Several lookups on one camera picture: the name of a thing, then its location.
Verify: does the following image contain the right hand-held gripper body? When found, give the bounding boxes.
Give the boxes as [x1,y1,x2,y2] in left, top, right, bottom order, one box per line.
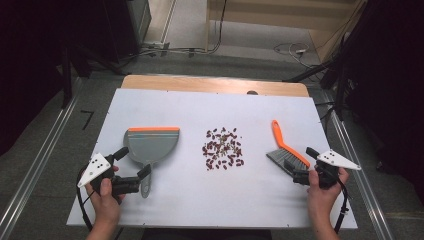
[292,149,362,191]

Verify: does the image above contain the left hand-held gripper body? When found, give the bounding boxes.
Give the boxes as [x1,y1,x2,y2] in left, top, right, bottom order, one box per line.
[77,151,141,205]

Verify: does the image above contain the orange-handled grey brush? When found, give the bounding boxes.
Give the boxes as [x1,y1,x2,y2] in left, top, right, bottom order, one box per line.
[265,119,312,176]

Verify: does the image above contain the grey dustpan with orange edge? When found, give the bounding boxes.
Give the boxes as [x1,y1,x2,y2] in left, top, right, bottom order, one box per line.
[123,126,181,199]

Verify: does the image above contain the pile of red beans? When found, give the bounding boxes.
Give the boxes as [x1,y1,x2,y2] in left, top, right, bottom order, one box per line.
[201,126,245,171]

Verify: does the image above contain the person's left hand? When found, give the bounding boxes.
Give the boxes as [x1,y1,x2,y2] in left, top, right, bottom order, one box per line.
[84,165,127,227]

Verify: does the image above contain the person's right hand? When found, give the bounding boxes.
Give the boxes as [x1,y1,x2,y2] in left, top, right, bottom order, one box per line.
[306,166,350,218]

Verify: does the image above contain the black stand legs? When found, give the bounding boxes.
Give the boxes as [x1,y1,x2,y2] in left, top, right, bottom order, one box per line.
[61,46,128,109]
[283,33,354,121]

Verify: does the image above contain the white table cover sheet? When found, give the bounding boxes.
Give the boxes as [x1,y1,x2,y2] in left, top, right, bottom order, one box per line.
[66,88,358,230]

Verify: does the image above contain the person's dark clothing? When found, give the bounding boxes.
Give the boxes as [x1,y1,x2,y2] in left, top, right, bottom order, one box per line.
[141,229,273,240]

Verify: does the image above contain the dark curtain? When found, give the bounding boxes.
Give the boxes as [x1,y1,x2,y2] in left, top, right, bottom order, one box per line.
[0,0,111,158]
[339,0,424,201]

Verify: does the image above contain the wooden table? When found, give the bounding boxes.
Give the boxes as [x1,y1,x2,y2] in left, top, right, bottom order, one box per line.
[120,74,310,98]

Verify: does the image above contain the grey power strip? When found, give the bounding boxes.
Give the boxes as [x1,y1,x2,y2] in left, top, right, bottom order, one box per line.
[143,40,171,52]

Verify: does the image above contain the black cabinet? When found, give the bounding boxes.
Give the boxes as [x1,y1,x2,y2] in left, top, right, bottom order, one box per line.
[103,0,153,63]

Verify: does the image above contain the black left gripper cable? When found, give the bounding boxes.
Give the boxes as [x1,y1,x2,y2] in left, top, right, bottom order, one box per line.
[75,164,95,232]

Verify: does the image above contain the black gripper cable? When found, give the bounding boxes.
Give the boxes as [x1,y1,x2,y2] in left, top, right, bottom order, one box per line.
[75,164,95,232]
[333,178,350,234]

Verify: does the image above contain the metal floor rail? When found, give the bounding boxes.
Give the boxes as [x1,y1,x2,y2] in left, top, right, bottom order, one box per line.
[321,96,396,240]
[0,78,83,240]

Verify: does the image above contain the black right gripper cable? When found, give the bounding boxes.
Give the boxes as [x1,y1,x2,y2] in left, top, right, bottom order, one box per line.
[333,178,350,234]

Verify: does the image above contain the white floor cable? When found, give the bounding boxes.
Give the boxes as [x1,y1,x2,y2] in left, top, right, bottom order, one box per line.
[273,42,313,69]

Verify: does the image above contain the light wooden frame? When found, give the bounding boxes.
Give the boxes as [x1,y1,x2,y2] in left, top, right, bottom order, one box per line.
[206,0,368,63]

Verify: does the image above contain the black hanging cable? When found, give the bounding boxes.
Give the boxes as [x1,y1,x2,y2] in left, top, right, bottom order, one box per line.
[204,0,228,54]

